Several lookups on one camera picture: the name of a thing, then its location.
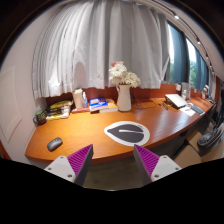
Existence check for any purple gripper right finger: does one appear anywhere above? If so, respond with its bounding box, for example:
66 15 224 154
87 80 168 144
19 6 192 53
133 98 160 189
133 145 181 185

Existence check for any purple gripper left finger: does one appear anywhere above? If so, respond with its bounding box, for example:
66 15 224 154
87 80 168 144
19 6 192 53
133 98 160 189
45 144 93 186

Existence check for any grey computer mouse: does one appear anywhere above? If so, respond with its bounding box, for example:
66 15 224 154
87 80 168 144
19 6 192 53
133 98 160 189
47 137 63 152

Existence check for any white grey leaf mouse pad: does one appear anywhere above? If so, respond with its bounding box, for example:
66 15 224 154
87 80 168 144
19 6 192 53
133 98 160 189
104 121 150 147

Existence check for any yellow magazine stack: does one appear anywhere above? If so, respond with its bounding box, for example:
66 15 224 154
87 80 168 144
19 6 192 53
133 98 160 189
46 100 73 120

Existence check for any black office chair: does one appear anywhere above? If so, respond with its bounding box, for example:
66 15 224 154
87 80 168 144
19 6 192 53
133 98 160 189
197 101 224 156

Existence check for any dark green mug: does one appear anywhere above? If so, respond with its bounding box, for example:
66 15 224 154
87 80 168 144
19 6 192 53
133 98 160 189
33 110 47 125

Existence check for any white ceramic vase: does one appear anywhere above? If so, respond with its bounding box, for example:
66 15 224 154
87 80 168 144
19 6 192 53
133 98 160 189
117 85 131 112

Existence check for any orange book under blue book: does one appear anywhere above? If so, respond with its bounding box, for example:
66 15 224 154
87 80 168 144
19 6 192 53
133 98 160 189
101 98 118 113

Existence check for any silver laptop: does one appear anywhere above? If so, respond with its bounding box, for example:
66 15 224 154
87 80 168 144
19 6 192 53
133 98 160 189
165 94 187 108

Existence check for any dark tablet on desk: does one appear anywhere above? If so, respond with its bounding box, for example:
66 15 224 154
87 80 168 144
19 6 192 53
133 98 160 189
191 106 205 115

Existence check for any white flower bouquet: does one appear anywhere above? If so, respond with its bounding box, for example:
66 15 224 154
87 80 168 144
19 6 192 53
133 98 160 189
109 61 141 88

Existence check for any dark blue curtain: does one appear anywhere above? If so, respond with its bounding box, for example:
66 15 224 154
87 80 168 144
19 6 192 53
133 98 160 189
166 25 189 84

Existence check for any white curtain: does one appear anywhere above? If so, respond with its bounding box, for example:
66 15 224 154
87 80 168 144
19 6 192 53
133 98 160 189
32 0 169 98

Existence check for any black cable on desk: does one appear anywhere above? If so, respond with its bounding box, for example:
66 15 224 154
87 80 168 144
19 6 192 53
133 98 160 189
132 98 158 111

